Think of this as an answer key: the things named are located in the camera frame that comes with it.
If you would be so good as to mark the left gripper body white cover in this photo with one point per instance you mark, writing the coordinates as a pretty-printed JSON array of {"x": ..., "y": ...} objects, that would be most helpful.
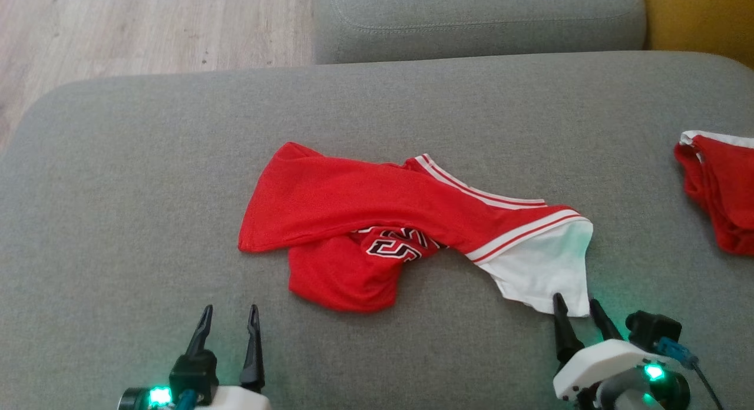
[{"x": 241, "y": 399}]

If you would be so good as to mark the red shorts with white stripe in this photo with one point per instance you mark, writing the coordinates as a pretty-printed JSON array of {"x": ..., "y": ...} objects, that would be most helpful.
[{"x": 730, "y": 186}]

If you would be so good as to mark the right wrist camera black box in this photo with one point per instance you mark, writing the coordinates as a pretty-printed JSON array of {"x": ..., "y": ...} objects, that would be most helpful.
[{"x": 651, "y": 327}]

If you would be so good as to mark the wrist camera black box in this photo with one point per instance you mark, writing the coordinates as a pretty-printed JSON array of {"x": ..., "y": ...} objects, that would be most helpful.
[
  {"x": 194, "y": 374},
  {"x": 651, "y": 327}
]

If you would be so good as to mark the medium grey sofa seat cushion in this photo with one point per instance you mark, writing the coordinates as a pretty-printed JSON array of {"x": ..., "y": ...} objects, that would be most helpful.
[{"x": 471, "y": 21}]

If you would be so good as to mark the red basketball jersey white sleeves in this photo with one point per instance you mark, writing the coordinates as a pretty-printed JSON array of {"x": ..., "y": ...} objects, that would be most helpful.
[{"x": 330, "y": 198}]

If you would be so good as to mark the large grey sofa seat cushion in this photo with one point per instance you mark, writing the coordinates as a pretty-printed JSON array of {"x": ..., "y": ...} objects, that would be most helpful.
[{"x": 147, "y": 192}]

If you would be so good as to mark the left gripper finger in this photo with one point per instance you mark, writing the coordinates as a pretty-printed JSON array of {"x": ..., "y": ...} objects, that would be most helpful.
[
  {"x": 203, "y": 333},
  {"x": 254, "y": 357}
]

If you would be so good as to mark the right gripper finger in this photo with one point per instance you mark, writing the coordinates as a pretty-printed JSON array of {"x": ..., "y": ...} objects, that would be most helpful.
[
  {"x": 565, "y": 333},
  {"x": 604, "y": 324}
]

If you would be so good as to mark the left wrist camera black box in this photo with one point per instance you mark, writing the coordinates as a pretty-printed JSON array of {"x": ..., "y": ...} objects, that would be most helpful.
[{"x": 194, "y": 374}]

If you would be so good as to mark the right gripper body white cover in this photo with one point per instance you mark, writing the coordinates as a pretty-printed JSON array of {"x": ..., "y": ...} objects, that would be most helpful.
[{"x": 601, "y": 366}]

